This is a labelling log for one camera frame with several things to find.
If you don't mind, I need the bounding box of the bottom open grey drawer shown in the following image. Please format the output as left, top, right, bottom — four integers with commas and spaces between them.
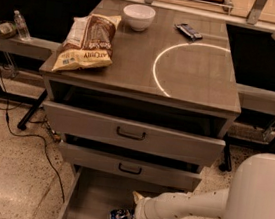
54, 163, 186, 219

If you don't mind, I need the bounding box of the grey drawer cabinet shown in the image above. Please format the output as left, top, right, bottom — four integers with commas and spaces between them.
23, 0, 255, 208

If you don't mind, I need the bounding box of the yellow brown chip bag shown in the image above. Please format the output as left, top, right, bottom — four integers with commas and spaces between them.
52, 14, 121, 72

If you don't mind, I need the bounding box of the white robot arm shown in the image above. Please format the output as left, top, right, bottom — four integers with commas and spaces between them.
133, 153, 275, 219

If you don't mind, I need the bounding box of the left grey bench shelf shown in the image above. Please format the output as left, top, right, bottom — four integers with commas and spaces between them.
0, 36, 60, 61

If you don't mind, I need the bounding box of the top grey drawer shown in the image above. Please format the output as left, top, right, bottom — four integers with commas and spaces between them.
43, 101, 225, 166

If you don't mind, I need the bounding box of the grey bench shelf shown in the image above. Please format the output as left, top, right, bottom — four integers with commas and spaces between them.
0, 36, 60, 61
236, 83, 275, 115

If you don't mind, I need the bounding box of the black floor cable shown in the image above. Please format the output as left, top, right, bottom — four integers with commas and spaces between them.
0, 29, 87, 205

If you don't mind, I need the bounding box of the right grey bench shelf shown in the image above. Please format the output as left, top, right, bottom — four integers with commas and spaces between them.
236, 83, 275, 115

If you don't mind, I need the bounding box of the clear plastic water bottle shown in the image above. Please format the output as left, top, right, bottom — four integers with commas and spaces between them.
13, 10, 31, 42

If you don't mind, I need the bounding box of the blue pepsi can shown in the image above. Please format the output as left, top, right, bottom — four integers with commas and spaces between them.
109, 209, 135, 219

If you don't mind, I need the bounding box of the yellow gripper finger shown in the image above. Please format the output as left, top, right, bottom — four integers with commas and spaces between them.
132, 191, 143, 204

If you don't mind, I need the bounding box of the white ceramic bowl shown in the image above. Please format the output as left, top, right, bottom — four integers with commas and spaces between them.
123, 4, 156, 31

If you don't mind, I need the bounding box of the middle grey drawer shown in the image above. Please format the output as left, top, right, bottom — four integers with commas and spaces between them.
59, 142, 201, 191

